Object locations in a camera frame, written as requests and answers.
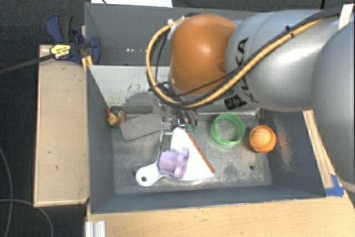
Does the white board with handle hole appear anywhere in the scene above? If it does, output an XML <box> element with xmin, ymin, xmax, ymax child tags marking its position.
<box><xmin>135</xmin><ymin>127</ymin><xmax>216</xmax><ymax>187</ymax></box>

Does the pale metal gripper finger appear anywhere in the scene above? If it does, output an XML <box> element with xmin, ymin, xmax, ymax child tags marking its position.
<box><xmin>159</xmin><ymin>129</ymin><xmax>166</xmax><ymax>154</ymax></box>
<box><xmin>165</xmin><ymin>129</ymin><xmax>174</xmax><ymax>152</ymax></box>

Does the grey metal bin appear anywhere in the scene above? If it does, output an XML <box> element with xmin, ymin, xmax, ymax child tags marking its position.
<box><xmin>84</xmin><ymin>2</ymin><xmax>327</xmax><ymax>215</ymax></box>

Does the purple plastic toy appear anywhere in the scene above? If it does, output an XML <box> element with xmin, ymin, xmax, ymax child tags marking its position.
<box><xmin>157</xmin><ymin>147</ymin><xmax>190</xmax><ymax>179</ymax></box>

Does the green plastic ring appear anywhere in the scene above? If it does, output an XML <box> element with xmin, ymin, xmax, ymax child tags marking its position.
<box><xmin>210</xmin><ymin>112</ymin><xmax>246</xmax><ymax>148</ymax></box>

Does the orange ball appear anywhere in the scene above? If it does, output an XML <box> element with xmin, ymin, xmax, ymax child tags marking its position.
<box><xmin>248</xmin><ymin>124</ymin><xmax>277</xmax><ymax>154</ymax></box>

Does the black cylinder on white bracket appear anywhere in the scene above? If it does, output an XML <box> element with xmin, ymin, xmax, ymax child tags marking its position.
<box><xmin>223</xmin><ymin>94</ymin><xmax>248</xmax><ymax>112</ymax></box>

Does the pale wood flat board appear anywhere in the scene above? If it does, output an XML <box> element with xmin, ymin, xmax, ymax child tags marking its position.
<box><xmin>33</xmin><ymin>44</ymin><xmax>91</xmax><ymax>208</ymax></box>

